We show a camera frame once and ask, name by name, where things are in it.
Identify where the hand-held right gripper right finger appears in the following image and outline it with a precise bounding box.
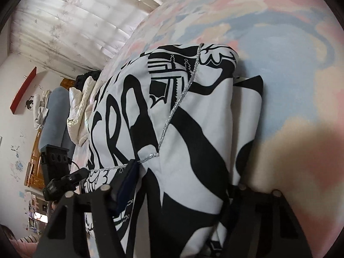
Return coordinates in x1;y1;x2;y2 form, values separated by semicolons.
223;183;313;258

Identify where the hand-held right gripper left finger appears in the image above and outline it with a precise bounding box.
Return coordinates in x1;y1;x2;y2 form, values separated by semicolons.
32;159;141;258

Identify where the black and white printed jacket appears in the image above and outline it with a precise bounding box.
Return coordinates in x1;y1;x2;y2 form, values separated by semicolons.
81;43;265;258

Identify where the wooden headboard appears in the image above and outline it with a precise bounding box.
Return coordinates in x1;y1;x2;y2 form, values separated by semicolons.
24;78;76;189

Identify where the blue-grey bolster pillow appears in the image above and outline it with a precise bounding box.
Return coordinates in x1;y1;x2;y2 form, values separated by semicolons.
61;129;78;156
40;87;72;151

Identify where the white crumpled cloth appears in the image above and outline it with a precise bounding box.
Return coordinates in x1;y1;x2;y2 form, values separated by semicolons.
34;90;51;131

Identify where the cluttered bedside table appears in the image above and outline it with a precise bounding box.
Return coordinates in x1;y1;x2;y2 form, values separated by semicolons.
25;189;50;233

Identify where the black garment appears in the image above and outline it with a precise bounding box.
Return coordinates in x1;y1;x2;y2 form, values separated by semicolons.
75;70;101;89

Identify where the white floral curtain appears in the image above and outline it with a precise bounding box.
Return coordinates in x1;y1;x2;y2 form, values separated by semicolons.
9;0;178;73

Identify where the bed with pastel sheet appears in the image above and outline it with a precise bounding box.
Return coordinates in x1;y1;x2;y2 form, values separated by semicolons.
72;0;344;248

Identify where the blue flower wall sticker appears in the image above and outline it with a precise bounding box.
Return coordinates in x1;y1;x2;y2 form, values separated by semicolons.
9;144;26;180

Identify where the red wall shelf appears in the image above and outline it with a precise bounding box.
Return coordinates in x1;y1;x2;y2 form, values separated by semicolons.
10;67;37;115

